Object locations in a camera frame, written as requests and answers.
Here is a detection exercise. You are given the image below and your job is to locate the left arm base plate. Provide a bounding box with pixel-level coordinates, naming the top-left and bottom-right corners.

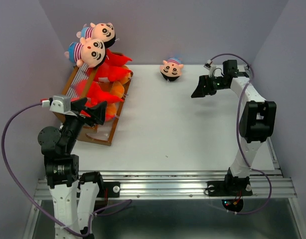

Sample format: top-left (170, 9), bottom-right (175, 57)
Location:
top-left (98, 181), bottom-right (121, 198)

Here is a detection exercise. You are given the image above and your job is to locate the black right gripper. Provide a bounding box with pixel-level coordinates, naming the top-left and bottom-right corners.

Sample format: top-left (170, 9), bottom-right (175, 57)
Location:
top-left (190, 74), bottom-right (228, 97)

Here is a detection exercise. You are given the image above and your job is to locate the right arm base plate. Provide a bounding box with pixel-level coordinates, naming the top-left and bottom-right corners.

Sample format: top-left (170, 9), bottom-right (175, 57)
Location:
top-left (204, 181), bottom-right (253, 198)

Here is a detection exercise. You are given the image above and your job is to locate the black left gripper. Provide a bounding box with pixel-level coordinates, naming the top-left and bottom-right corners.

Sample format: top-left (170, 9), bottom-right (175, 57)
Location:
top-left (62, 96), bottom-right (108, 151)

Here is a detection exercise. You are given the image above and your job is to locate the wooden toy shelf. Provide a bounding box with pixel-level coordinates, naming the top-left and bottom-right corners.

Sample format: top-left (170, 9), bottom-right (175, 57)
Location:
top-left (62, 66), bottom-right (131, 146)

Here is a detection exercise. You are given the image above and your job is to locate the red shark plush back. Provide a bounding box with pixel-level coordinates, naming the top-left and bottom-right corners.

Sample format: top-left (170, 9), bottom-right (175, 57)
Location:
top-left (105, 104), bottom-right (116, 122)

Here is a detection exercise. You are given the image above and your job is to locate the orange shark plush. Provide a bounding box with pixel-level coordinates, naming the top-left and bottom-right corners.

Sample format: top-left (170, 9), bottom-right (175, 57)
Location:
top-left (101, 81), bottom-right (126, 98)
top-left (105, 103), bottom-right (120, 122)
top-left (119, 65), bottom-right (133, 85)

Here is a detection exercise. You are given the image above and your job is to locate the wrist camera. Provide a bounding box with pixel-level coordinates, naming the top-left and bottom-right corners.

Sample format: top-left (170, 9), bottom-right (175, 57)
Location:
top-left (40, 95), bottom-right (72, 115)
top-left (204, 60), bottom-right (221, 76)

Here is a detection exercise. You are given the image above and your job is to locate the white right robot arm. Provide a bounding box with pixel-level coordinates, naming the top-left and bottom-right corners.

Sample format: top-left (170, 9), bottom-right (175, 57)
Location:
top-left (191, 60), bottom-right (277, 197)

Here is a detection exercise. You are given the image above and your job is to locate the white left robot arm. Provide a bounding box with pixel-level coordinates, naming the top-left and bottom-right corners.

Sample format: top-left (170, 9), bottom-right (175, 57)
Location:
top-left (37, 95), bottom-right (107, 239)

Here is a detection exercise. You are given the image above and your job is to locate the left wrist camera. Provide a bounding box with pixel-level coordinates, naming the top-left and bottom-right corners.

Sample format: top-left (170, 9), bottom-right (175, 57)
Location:
top-left (40, 95), bottom-right (72, 115)

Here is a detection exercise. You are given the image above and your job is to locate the red shark plush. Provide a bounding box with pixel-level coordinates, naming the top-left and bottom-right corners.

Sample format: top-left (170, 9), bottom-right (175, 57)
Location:
top-left (105, 48), bottom-right (132, 67)
top-left (105, 104), bottom-right (116, 122)
top-left (86, 63), bottom-right (132, 82)
top-left (74, 79), bottom-right (124, 105)

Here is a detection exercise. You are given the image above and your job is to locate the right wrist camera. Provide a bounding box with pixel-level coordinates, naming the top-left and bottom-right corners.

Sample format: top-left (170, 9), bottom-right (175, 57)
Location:
top-left (204, 60), bottom-right (221, 76)

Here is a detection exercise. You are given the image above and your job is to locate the aluminium frame rail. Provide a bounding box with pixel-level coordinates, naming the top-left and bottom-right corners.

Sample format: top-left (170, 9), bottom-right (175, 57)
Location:
top-left (34, 170), bottom-right (299, 201)

